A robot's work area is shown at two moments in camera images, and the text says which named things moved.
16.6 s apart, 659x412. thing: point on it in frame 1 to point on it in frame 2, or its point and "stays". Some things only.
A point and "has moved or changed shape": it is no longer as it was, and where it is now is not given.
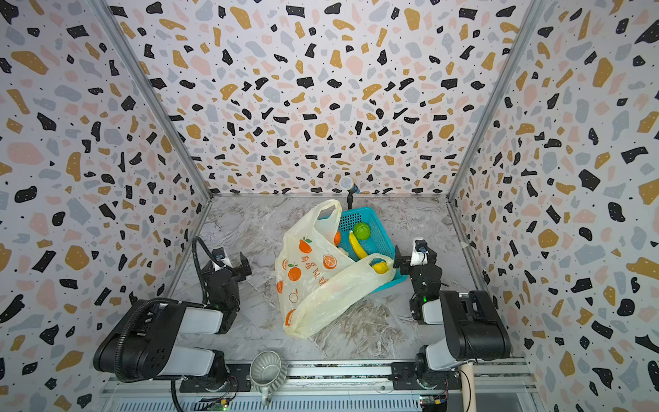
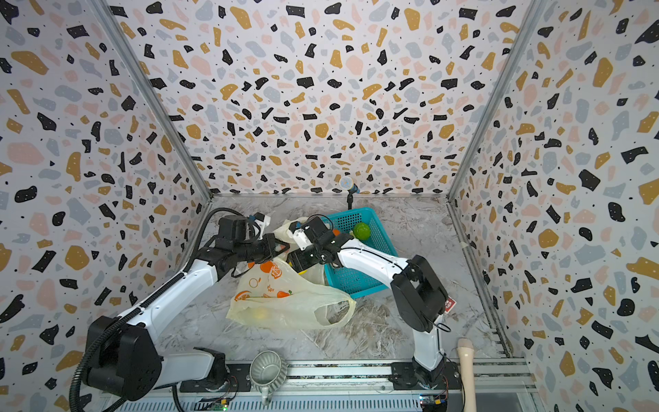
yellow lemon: x=381 y=268 has moved or changed shape
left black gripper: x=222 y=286 to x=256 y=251
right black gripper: x=409 y=263 to x=301 y=258
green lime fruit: x=361 y=231 stays
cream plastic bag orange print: x=313 y=275 has moved or changed shape
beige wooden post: x=468 y=395 stays
